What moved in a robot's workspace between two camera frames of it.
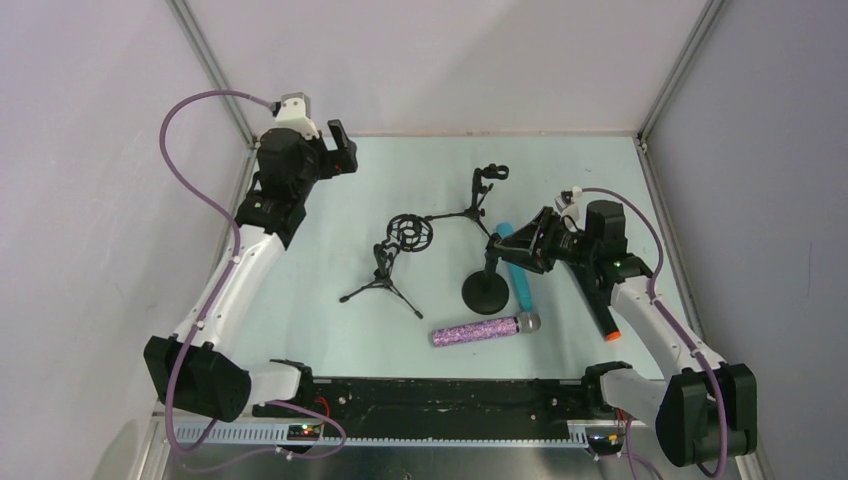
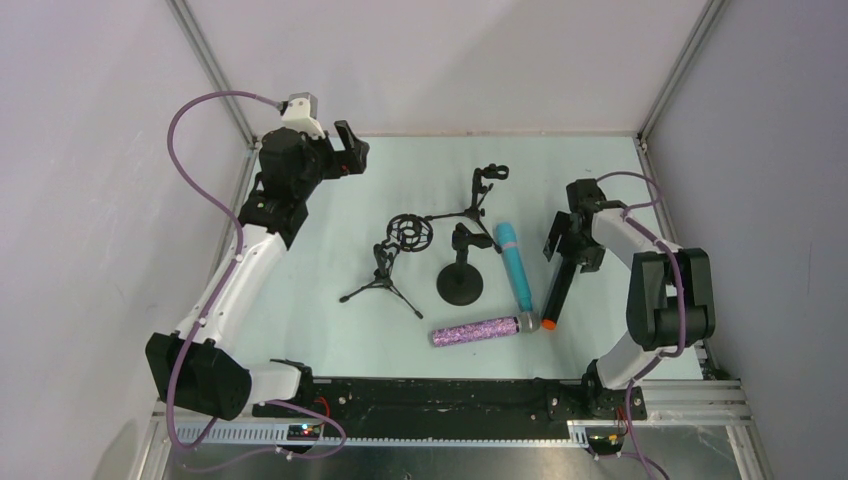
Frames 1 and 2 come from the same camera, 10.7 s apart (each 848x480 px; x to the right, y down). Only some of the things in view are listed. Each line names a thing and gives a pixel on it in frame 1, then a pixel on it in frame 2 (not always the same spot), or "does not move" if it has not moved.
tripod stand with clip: x=474 y=213 does not move
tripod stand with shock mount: x=408 y=232 does not move
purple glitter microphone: x=528 y=323 does not move
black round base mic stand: x=486 y=291 to x=461 y=283
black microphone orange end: x=599 y=302 to x=565 y=274
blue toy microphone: x=518 y=275 does not move
